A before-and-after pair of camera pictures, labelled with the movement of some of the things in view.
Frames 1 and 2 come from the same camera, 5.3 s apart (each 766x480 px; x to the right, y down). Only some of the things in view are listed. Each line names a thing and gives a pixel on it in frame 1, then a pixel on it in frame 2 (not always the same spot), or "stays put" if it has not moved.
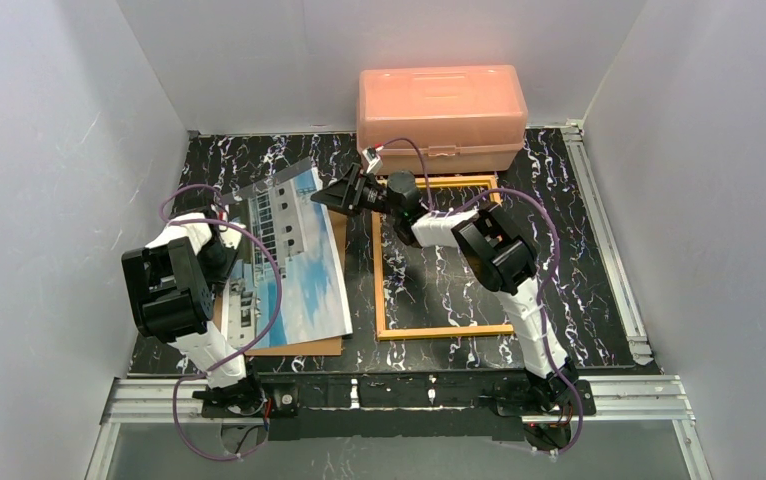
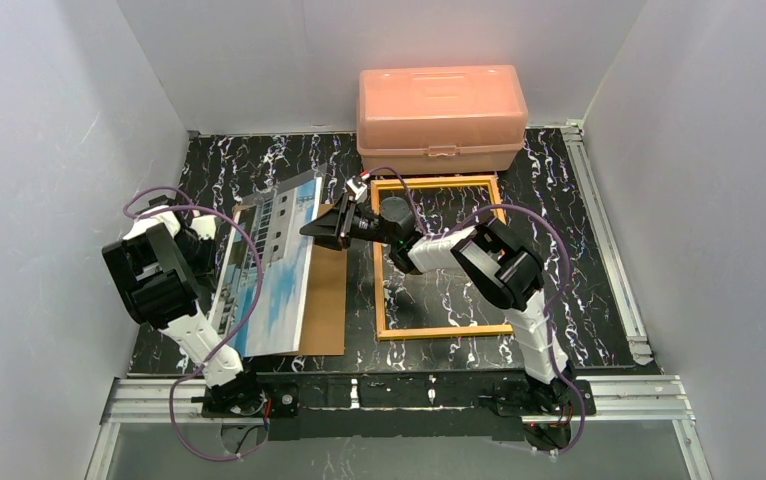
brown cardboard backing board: [219, 316] to [323, 324]
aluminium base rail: [655, 398] stays put
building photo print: [288, 285] stays put
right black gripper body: [355, 192] to [345, 221]
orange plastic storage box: [466, 118] stays put
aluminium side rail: [594, 201] stays put
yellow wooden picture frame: [378, 249] stays put
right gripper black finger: [339, 194] to [325, 229]
